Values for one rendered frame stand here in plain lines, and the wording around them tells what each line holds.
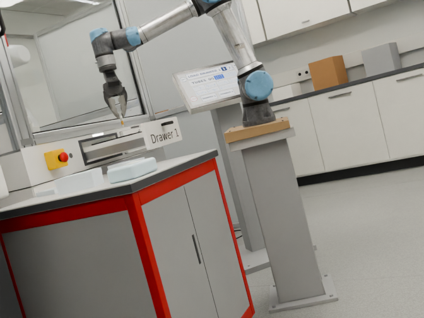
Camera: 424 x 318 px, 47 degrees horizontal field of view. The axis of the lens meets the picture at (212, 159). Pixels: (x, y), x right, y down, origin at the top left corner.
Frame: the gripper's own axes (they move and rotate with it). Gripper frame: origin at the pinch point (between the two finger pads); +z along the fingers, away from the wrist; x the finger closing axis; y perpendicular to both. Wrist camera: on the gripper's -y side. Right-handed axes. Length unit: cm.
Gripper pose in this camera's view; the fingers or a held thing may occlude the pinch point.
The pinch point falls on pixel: (120, 115)
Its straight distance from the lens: 201.3
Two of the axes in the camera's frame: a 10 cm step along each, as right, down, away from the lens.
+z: 2.4, 9.7, 0.7
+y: -2.6, -0.1, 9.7
